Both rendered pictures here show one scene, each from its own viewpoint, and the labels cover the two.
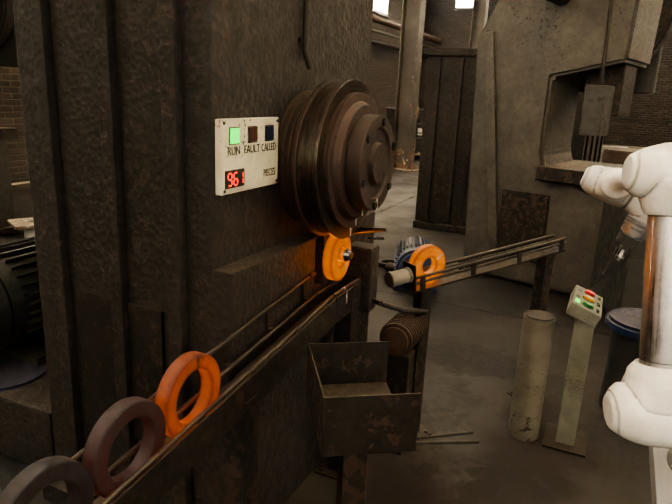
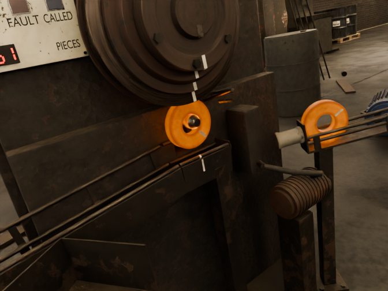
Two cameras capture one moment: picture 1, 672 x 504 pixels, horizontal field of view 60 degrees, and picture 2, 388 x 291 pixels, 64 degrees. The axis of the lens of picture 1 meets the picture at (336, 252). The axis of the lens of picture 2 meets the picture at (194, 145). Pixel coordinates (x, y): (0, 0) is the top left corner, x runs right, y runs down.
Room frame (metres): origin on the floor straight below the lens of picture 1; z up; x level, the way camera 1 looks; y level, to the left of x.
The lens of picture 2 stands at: (1.01, -0.51, 1.07)
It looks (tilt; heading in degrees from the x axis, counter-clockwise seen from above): 20 degrees down; 33
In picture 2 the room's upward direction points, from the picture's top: 11 degrees counter-clockwise
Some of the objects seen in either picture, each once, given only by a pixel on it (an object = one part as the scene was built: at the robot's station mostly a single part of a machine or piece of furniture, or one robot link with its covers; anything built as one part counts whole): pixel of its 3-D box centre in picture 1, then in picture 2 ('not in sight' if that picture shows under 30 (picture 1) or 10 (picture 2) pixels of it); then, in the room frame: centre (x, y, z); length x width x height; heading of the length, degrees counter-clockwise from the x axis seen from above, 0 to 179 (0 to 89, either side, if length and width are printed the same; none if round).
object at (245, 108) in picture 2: (360, 276); (245, 138); (1.99, -0.09, 0.68); 0.11 x 0.08 x 0.24; 65
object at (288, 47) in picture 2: not in sight; (292, 73); (4.70, 0.37, 0.45); 0.59 x 0.59 x 0.89
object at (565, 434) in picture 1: (576, 370); not in sight; (2.09, -0.96, 0.31); 0.24 x 0.16 x 0.62; 155
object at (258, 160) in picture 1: (249, 153); (25, 28); (1.51, 0.23, 1.15); 0.26 x 0.02 x 0.18; 155
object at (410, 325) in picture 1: (400, 380); (303, 237); (2.02, -0.27, 0.27); 0.22 x 0.13 x 0.53; 155
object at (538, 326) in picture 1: (531, 376); not in sight; (2.12, -0.80, 0.26); 0.12 x 0.12 x 0.52
